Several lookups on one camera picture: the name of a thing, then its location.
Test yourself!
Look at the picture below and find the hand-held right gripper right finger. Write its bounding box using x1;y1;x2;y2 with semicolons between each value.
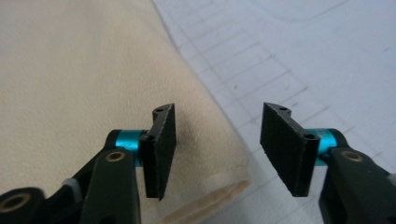
259;102;396;224

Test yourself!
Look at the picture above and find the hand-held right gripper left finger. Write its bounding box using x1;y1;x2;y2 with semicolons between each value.
78;103;177;224

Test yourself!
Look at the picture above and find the cream fluffy towel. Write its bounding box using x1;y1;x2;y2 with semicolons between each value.
0;0;252;224

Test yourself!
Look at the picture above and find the white grid mat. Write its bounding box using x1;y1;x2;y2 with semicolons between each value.
150;0;396;224

